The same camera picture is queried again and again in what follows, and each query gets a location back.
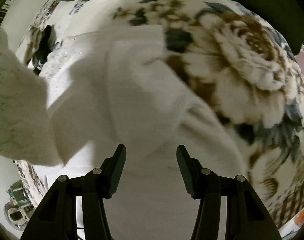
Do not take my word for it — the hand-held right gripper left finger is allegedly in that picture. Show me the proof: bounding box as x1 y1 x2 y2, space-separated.
20 144 127 240

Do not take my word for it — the white garment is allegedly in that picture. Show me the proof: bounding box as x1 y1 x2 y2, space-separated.
39 25 250 240

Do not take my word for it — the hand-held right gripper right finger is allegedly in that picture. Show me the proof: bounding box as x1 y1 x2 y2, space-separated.
176 144 284 240

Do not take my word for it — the person's left forearm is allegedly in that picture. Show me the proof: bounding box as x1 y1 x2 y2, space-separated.
0 25 67 167

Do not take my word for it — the dark cloth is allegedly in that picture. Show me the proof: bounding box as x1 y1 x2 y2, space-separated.
197 0 304 55

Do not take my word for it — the black cloth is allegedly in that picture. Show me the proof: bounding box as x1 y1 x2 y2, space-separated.
33 25 56 75

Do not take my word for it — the white plastic object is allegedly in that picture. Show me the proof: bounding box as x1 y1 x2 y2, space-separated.
4 202 30 230

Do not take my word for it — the floral bed sheet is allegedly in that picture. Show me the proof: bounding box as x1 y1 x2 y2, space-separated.
15 0 304 238

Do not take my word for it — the green shelf rack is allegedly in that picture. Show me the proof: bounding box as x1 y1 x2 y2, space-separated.
7 180 33 210

